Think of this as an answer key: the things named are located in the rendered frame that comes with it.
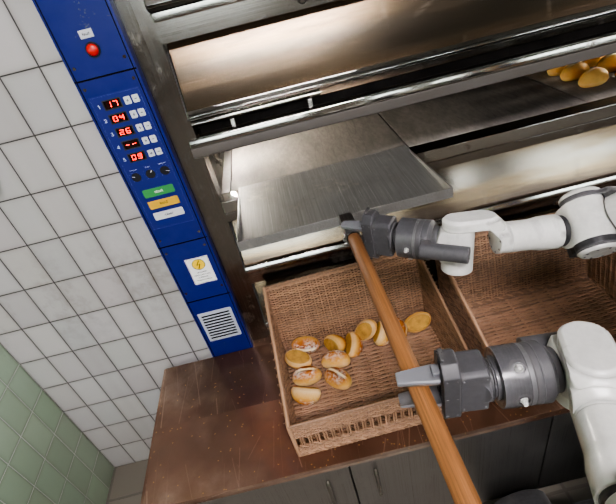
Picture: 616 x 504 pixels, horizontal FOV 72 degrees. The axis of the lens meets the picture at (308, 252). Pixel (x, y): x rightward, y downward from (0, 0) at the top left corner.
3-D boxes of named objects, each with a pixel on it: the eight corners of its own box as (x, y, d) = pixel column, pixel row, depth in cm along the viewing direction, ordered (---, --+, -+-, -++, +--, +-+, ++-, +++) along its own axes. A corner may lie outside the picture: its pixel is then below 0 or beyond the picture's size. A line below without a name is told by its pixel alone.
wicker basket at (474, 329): (432, 299, 163) (429, 241, 147) (575, 263, 163) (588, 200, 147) (495, 409, 124) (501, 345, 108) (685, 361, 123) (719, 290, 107)
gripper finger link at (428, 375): (394, 372, 64) (436, 366, 63) (398, 390, 61) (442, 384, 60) (393, 365, 63) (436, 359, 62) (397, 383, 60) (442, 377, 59)
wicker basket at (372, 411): (279, 339, 163) (259, 285, 147) (421, 301, 164) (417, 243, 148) (296, 461, 123) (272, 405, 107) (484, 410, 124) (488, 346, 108)
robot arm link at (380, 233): (377, 244, 105) (426, 249, 100) (363, 268, 99) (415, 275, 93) (371, 199, 98) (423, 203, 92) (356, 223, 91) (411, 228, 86)
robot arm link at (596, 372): (550, 366, 66) (572, 439, 55) (552, 318, 62) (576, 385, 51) (599, 368, 64) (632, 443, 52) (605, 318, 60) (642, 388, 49)
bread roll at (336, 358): (351, 362, 147) (349, 346, 147) (350, 368, 140) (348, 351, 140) (322, 364, 148) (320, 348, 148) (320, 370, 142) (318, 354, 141)
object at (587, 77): (495, 56, 191) (496, 43, 188) (600, 30, 191) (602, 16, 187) (586, 91, 141) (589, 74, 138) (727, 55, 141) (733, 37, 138)
